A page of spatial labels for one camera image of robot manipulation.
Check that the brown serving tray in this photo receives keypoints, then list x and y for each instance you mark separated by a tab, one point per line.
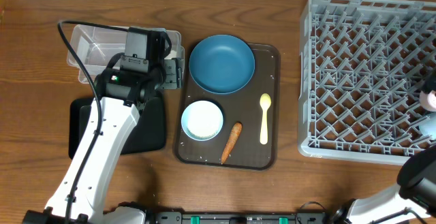
242	106

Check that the dark blue plate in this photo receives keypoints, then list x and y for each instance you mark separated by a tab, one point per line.
222	64

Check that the clear plastic waste bin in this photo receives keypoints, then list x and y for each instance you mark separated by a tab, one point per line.
96	46

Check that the pink white cup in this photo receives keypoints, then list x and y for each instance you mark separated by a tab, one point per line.
428	101

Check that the yellow plastic spoon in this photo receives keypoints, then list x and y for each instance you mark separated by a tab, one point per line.
265	102

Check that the light blue cup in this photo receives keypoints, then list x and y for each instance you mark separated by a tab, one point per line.
428	127

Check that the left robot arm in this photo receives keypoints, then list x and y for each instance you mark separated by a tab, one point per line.
116	111

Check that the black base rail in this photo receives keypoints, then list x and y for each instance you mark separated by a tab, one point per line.
303	215

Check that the light blue rice bowl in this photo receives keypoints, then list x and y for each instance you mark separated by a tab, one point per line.
202	120

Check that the grey dishwasher rack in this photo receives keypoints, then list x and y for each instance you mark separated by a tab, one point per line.
363	64

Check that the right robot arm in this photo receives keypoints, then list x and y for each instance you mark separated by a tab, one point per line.
412	197

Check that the orange carrot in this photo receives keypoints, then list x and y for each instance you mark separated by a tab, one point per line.
232	140

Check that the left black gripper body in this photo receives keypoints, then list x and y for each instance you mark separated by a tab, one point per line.
178	77

